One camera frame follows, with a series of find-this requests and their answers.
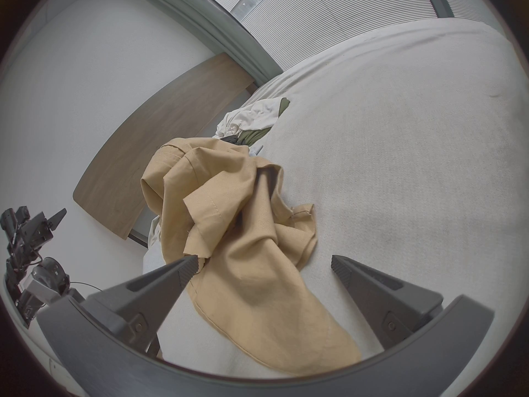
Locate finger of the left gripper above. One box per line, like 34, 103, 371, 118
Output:
45, 208, 68, 231

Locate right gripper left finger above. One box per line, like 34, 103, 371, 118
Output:
88, 255, 199, 355

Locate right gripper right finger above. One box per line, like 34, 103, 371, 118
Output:
331, 255, 445, 351

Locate tan shorts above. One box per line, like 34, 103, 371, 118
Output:
141, 137, 363, 378

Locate pale blue garment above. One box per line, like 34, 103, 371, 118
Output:
148, 215, 163, 248

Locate green garment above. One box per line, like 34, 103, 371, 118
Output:
236, 98, 292, 147

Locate white garment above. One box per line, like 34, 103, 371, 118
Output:
213, 98, 286, 141

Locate blue-green curtain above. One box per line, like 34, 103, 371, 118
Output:
114, 0, 284, 87

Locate window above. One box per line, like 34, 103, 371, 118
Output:
169, 0, 503, 75

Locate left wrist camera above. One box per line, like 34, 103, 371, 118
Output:
0, 207, 30, 233

